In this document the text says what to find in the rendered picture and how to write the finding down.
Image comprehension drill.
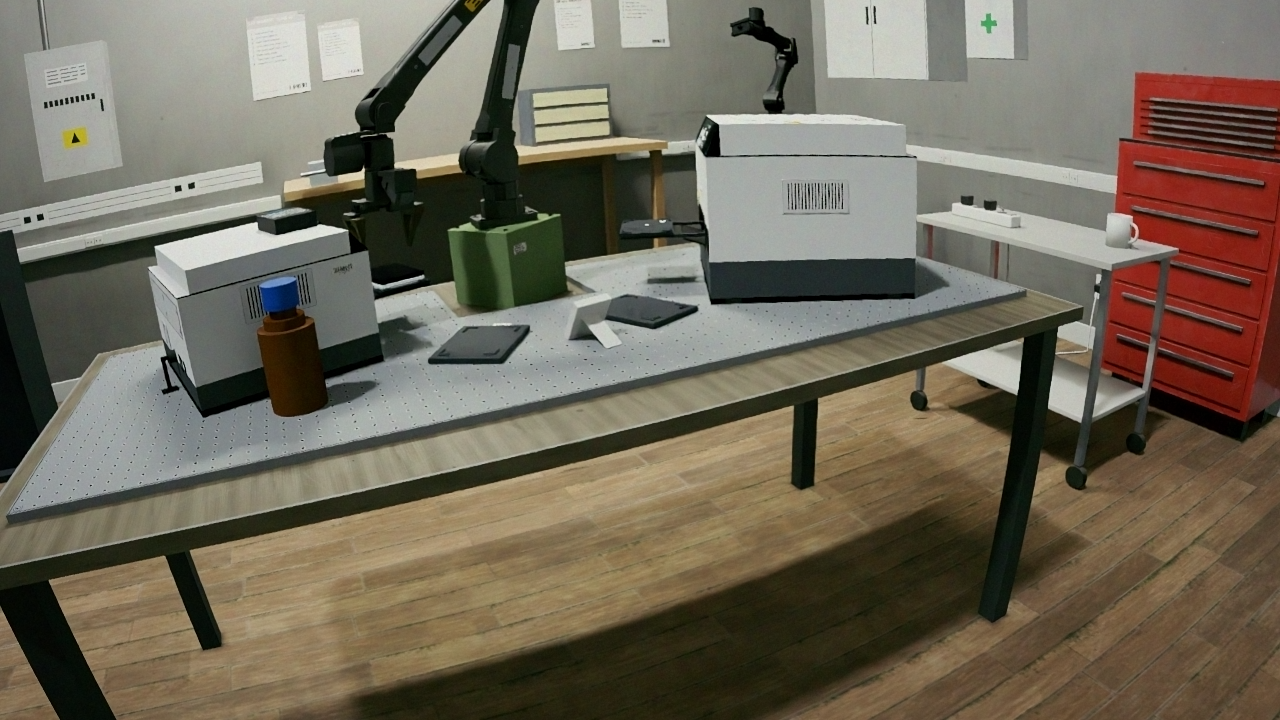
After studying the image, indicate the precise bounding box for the brown bottle with blue cap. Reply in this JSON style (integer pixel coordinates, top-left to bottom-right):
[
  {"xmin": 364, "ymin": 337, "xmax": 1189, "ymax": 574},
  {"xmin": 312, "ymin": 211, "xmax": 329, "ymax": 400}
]
[{"xmin": 257, "ymin": 277, "xmax": 329, "ymax": 416}]

